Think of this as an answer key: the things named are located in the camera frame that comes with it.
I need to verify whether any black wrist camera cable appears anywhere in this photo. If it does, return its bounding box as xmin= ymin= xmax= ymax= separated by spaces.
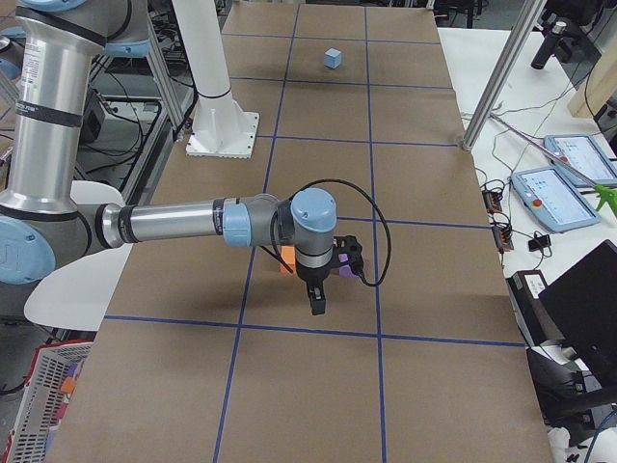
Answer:
xmin=259 ymin=179 xmax=392 ymax=288

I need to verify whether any purple foam block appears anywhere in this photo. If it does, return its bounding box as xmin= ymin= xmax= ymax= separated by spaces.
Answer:
xmin=338 ymin=254 xmax=357 ymax=278

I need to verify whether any orange terminal block board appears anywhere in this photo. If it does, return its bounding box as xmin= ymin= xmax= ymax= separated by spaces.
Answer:
xmin=481 ymin=188 xmax=503 ymax=214

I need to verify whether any black cylindrical camera mount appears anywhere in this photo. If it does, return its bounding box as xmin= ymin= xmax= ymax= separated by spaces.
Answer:
xmin=530 ymin=20 xmax=567 ymax=69

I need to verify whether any white perforated plastic basket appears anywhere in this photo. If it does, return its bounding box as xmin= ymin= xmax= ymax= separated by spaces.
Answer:
xmin=1 ymin=340 xmax=93 ymax=462

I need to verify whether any orange foam block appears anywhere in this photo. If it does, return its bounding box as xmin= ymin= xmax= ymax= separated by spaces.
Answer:
xmin=280 ymin=246 xmax=296 ymax=274

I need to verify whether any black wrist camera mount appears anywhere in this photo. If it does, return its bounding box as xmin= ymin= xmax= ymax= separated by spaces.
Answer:
xmin=334 ymin=235 xmax=364 ymax=278

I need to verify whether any far teach pendant tablet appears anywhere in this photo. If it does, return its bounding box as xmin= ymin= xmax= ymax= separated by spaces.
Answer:
xmin=544 ymin=134 xmax=616 ymax=186

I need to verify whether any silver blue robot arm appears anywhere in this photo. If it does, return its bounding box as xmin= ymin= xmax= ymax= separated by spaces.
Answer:
xmin=1 ymin=1 xmax=337 ymax=304

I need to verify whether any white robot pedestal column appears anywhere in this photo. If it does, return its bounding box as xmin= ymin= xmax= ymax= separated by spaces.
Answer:
xmin=173 ymin=0 xmax=259 ymax=158

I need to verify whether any black laptop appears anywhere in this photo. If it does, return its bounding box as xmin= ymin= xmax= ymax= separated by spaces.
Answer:
xmin=539 ymin=239 xmax=616 ymax=386

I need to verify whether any light blue foam block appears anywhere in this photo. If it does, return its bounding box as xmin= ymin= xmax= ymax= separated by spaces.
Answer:
xmin=323 ymin=48 xmax=343 ymax=69

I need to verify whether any green handled grabber tool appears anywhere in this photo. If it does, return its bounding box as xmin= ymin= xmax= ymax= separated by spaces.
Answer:
xmin=490 ymin=113 xmax=617 ymax=212

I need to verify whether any near teach pendant tablet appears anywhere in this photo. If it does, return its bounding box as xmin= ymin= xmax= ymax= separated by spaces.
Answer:
xmin=511 ymin=167 xmax=601 ymax=232

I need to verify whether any teach pendant tablet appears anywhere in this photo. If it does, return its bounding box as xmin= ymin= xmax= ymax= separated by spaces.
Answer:
xmin=511 ymin=167 xmax=601 ymax=232
xmin=544 ymin=134 xmax=616 ymax=186

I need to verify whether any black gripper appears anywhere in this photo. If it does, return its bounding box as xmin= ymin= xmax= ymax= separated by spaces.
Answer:
xmin=296 ymin=262 xmax=330 ymax=315

